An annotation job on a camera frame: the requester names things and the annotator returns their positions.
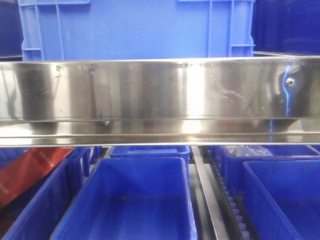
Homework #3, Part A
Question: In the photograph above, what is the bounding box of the blue bin left front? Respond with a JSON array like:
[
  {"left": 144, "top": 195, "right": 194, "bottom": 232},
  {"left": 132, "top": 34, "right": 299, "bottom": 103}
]
[{"left": 0, "top": 147, "right": 90, "bottom": 240}]

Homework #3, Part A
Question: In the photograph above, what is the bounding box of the steel divider rail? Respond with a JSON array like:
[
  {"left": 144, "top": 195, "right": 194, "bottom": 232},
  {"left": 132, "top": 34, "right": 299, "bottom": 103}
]
[{"left": 191, "top": 146, "right": 230, "bottom": 240}]

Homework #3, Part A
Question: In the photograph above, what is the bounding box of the blue bin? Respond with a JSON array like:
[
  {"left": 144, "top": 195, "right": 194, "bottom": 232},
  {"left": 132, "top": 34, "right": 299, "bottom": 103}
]
[
  {"left": 109, "top": 145, "right": 191, "bottom": 163},
  {"left": 51, "top": 157, "right": 198, "bottom": 240},
  {"left": 0, "top": 147, "right": 90, "bottom": 240},
  {"left": 243, "top": 160, "right": 320, "bottom": 240},
  {"left": 211, "top": 145, "right": 320, "bottom": 196}
]

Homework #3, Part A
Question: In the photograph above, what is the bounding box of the blue bin centre front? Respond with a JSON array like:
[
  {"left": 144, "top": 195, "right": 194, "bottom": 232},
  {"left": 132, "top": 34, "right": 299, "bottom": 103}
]
[{"left": 51, "top": 157, "right": 198, "bottom": 240}]

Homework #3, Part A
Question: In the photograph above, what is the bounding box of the dark blue crate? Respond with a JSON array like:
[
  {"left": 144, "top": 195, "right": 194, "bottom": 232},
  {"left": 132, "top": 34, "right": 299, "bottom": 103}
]
[
  {"left": 251, "top": 0, "right": 320, "bottom": 55},
  {"left": 0, "top": 0, "right": 23, "bottom": 58}
]

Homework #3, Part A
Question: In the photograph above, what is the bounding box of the dark blue crate upper right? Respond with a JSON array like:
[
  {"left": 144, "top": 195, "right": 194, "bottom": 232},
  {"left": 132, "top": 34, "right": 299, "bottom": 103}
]
[{"left": 251, "top": 0, "right": 320, "bottom": 55}]

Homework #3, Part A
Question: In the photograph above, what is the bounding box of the clear plastic bag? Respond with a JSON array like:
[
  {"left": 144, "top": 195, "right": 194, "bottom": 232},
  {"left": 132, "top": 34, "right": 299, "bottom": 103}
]
[{"left": 226, "top": 145, "right": 273, "bottom": 157}]

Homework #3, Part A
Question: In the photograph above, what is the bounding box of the blue bin right front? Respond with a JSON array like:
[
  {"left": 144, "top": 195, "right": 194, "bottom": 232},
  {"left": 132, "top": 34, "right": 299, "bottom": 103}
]
[{"left": 243, "top": 160, "right": 320, "bottom": 240}]

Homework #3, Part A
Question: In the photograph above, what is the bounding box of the stainless steel shelf rail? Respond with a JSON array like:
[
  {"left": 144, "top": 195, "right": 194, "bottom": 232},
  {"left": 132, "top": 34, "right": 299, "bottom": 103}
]
[{"left": 0, "top": 55, "right": 320, "bottom": 147}]

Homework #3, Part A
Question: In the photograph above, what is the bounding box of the large blue crate upper shelf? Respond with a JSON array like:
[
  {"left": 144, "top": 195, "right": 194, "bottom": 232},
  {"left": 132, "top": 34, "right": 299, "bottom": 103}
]
[{"left": 18, "top": 0, "right": 254, "bottom": 61}]

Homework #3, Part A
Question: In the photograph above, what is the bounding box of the dark blue crate upper left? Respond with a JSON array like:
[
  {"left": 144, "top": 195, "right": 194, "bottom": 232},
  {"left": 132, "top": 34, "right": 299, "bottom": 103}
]
[{"left": 0, "top": 0, "right": 23, "bottom": 58}]

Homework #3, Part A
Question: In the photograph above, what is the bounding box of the roller track strip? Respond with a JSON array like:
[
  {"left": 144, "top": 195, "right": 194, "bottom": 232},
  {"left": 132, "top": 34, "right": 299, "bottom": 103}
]
[{"left": 207, "top": 146, "right": 251, "bottom": 240}]

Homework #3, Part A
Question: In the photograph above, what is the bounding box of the blue bin right rear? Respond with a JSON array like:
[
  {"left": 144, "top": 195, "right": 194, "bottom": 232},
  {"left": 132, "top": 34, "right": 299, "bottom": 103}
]
[{"left": 211, "top": 145, "right": 320, "bottom": 196}]

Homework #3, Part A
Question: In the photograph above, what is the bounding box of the steel rail screw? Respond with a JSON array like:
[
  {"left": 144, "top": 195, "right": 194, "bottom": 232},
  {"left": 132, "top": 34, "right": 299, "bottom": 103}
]
[{"left": 285, "top": 77, "right": 295, "bottom": 88}]

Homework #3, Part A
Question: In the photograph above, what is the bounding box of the blue bin centre rear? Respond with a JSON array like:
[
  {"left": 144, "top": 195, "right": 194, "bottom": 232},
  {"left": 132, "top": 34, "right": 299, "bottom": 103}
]
[{"left": 109, "top": 145, "right": 191, "bottom": 163}]

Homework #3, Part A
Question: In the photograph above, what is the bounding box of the red foil package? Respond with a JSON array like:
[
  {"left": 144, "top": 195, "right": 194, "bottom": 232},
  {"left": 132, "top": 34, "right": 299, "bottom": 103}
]
[{"left": 0, "top": 147, "right": 75, "bottom": 208}]

